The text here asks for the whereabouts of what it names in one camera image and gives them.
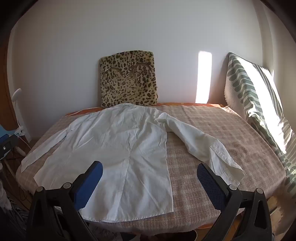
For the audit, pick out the light blue folder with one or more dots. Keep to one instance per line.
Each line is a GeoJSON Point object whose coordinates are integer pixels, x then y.
{"type": "Point", "coordinates": [4, 131]}

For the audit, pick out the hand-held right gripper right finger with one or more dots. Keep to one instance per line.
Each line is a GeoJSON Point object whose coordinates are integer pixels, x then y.
{"type": "Point", "coordinates": [211, 185]}

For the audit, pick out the brown wooden door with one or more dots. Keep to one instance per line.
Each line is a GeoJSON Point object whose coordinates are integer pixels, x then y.
{"type": "Point", "coordinates": [5, 92]}

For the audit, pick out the orange floral bedsheet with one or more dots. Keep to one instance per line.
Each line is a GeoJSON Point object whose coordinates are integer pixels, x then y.
{"type": "Point", "coordinates": [185, 104]}

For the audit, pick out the pink plaid blanket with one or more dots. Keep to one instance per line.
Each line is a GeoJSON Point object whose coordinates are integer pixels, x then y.
{"type": "Point", "coordinates": [208, 129]}

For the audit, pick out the green and white patterned pillow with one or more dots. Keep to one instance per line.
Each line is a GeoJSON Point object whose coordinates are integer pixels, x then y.
{"type": "Point", "coordinates": [242, 92]}

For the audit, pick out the white clip lamp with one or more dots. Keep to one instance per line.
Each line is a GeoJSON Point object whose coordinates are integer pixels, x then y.
{"type": "Point", "coordinates": [16, 93]}

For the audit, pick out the leopard print cushion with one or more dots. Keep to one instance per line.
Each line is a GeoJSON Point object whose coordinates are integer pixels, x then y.
{"type": "Point", "coordinates": [128, 81]}

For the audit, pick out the white long-sleeved shirt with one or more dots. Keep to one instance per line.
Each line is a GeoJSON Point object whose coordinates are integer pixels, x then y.
{"type": "Point", "coordinates": [115, 150]}

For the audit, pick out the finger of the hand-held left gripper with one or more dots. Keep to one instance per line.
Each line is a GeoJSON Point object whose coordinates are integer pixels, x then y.
{"type": "Point", "coordinates": [8, 148]}

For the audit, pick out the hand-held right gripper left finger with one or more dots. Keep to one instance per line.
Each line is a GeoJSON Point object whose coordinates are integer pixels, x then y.
{"type": "Point", "coordinates": [89, 185]}

